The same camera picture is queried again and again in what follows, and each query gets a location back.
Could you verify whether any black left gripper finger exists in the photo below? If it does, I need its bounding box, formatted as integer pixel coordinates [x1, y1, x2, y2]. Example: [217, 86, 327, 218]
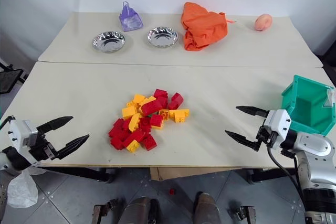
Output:
[55, 134, 90, 160]
[36, 115, 74, 137]

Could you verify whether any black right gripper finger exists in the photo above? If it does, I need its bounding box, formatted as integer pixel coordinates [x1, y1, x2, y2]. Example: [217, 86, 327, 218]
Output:
[235, 105, 270, 120]
[224, 130, 261, 152]

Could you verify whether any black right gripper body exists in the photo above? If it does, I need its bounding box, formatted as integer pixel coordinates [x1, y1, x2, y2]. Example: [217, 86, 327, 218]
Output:
[255, 124, 277, 148]

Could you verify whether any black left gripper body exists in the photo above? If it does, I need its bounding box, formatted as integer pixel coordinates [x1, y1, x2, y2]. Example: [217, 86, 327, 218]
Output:
[28, 132, 60, 161]

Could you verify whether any white plastic bag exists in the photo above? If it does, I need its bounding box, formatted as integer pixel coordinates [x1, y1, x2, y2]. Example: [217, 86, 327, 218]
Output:
[7, 166, 47, 208]

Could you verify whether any green plastic storage bin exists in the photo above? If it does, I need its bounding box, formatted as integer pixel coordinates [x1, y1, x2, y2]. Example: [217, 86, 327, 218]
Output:
[281, 74, 336, 136]

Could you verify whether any black metal stand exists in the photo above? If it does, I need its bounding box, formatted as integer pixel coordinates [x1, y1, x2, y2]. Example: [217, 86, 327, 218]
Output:
[0, 58, 28, 95]

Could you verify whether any brown cardboard sheet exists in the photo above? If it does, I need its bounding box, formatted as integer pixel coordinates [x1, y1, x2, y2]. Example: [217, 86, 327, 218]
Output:
[150, 167, 232, 182]

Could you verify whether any clear label holder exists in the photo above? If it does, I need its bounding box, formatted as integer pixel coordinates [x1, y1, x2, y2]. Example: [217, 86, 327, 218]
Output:
[322, 88, 335, 109]

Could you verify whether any dark rounded metal shape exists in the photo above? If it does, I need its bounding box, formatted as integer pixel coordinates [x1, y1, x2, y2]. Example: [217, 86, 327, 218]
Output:
[122, 196, 160, 224]
[193, 192, 222, 224]

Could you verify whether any pink peach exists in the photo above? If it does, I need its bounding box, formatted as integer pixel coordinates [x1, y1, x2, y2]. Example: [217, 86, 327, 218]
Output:
[255, 14, 273, 31]

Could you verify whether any shiny metal bowl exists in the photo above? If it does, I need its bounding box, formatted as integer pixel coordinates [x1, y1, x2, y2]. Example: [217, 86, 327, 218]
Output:
[91, 31, 126, 54]
[147, 26, 180, 49]

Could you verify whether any crumpled orange cloth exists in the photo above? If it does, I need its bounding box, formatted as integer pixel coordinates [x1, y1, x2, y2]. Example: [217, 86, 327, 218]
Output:
[180, 2, 234, 51]

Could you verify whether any purple mesh bag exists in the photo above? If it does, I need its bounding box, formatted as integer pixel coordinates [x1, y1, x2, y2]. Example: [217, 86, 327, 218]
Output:
[118, 1, 144, 33]

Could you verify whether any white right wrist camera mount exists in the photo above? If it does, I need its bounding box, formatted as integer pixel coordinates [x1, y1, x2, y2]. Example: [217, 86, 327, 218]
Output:
[263, 109, 292, 149]

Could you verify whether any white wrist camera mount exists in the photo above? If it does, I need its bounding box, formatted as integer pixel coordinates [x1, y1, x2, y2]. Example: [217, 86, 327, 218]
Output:
[263, 109, 292, 149]
[7, 119, 39, 148]

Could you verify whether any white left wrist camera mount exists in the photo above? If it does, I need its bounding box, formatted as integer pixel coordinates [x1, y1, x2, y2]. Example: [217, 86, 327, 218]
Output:
[7, 119, 39, 148]

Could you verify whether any black table frame bar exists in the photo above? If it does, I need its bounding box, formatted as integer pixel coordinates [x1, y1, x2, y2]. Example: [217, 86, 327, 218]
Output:
[39, 167, 117, 183]
[246, 168, 299, 184]

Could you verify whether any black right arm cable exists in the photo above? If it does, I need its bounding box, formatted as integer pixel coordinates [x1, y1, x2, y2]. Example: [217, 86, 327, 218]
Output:
[267, 146, 305, 196]

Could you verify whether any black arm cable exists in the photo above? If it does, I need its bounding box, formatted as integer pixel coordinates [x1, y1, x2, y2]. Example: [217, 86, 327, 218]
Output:
[267, 146, 305, 196]
[0, 115, 15, 131]

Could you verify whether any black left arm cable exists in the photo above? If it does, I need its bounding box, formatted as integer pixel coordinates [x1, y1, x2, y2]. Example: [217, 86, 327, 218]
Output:
[0, 115, 15, 131]

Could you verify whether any rusty metal foot bracket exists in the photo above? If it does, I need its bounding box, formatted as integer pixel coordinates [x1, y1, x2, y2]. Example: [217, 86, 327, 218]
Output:
[92, 198, 119, 224]
[229, 205, 257, 224]

